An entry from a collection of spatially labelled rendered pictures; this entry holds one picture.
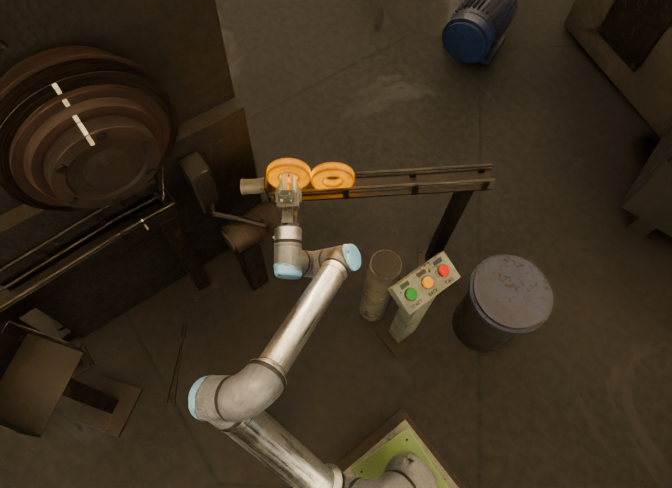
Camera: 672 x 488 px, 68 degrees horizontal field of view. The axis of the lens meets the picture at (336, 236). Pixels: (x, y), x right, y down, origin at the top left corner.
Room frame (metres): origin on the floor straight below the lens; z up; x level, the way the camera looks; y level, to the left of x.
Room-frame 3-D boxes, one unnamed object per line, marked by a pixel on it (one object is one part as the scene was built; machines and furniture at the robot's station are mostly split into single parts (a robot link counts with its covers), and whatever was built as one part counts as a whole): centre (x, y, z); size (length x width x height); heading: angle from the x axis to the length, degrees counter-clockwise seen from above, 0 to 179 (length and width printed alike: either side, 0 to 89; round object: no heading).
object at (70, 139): (0.71, 0.60, 1.11); 0.28 x 0.06 x 0.28; 130
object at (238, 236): (0.90, 0.33, 0.27); 0.22 x 0.13 x 0.53; 130
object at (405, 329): (0.66, -0.33, 0.31); 0.24 x 0.16 x 0.62; 130
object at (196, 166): (0.95, 0.50, 0.68); 0.11 x 0.08 x 0.24; 40
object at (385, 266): (0.76, -0.19, 0.26); 0.12 x 0.12 x 0.52
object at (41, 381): (0.24, 0.89, 0.36); 0.26 x 0.20 x 0.72; 165
